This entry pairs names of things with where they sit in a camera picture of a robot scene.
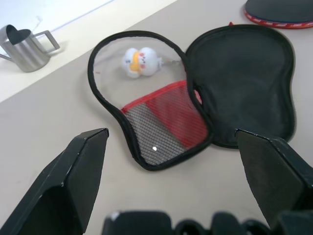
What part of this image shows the black and red paddle case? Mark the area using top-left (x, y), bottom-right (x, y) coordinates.
top-left (87, 23), bottom-right (298, 172)

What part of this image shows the stainless steel pitcher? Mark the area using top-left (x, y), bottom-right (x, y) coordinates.
top-left (0, 24), bottom-right (61, 73)

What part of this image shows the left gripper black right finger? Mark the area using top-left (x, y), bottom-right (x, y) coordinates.
top-left (234, 128), bottom-right (313, 230)

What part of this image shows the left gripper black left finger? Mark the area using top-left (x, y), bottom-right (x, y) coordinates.
top-left (0, 128), bottom-right (110, 235)

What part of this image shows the white duck plush keychain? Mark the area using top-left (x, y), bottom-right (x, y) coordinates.
top-left (121, 46), bottom-right (181, 79)

